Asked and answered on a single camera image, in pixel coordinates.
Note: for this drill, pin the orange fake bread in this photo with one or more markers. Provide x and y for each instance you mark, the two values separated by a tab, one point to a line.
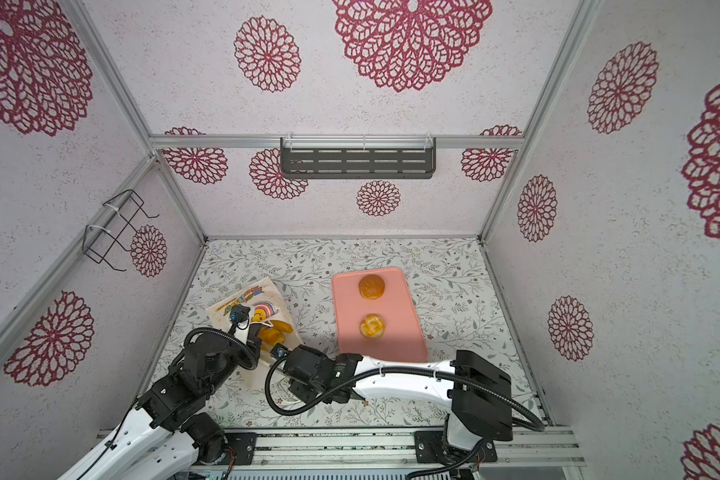
271	336

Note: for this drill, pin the grey wall shelf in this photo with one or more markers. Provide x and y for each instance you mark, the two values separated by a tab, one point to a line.
358	160

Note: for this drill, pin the white paper bag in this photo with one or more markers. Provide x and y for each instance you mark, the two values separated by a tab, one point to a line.
266	304

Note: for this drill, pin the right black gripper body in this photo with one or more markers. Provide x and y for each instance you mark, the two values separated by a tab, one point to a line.
304	391

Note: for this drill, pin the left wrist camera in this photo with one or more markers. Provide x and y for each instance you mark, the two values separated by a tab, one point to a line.
238	314

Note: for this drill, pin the black wire rack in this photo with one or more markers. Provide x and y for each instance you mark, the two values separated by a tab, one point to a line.
100	239

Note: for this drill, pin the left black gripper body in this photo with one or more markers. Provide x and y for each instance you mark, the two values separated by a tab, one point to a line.
236	358

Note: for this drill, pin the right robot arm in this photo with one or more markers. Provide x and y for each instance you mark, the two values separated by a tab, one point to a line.
472	392

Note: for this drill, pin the yellow croissant bread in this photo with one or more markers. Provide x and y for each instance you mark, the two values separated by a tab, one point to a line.
279	326

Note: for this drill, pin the yellow fake bread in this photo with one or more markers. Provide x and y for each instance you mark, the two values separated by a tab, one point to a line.
372	326

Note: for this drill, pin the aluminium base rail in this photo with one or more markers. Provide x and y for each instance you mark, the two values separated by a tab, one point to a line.
395	448

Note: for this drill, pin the round brown bun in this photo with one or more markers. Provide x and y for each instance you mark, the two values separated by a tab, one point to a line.
371	287

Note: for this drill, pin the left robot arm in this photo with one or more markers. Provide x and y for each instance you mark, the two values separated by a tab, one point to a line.
166	430

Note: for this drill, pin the pink plastic tray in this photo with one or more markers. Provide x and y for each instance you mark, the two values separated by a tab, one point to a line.
386	328

